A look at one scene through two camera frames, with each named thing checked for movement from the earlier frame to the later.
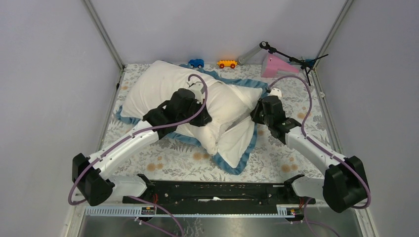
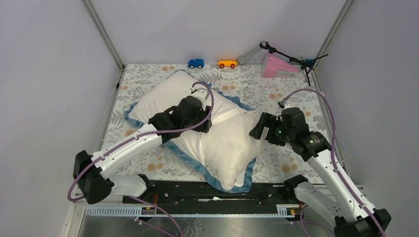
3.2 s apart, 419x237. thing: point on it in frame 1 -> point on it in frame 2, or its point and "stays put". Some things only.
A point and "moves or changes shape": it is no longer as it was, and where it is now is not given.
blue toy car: (196, 62) stays put
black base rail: (219, 192) stays put
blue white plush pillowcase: (228, 137) moves or changes shape
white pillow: (154, 82) -> (224, 154)
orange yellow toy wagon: (232, 63) stays put
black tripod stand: (264, 45) stays put
